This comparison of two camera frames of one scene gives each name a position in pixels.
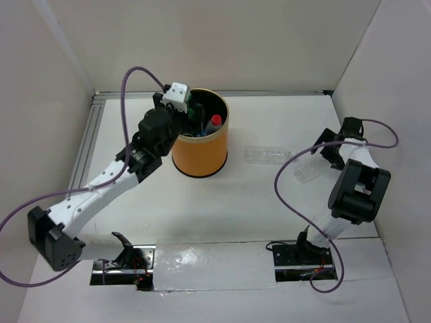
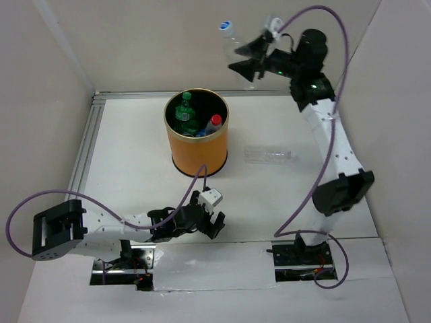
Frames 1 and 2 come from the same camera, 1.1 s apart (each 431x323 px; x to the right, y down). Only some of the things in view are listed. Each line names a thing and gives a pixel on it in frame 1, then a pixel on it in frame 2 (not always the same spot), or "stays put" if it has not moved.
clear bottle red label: x=214 y=124 stays put
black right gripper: x=337 y=162 → x=256 y=49
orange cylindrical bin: x=201 y=157 stays put
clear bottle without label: x=267 y=155 stays put
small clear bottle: x=307 y=171 → x=229 y=44
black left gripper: x=184 y=116 → x=212 y=229
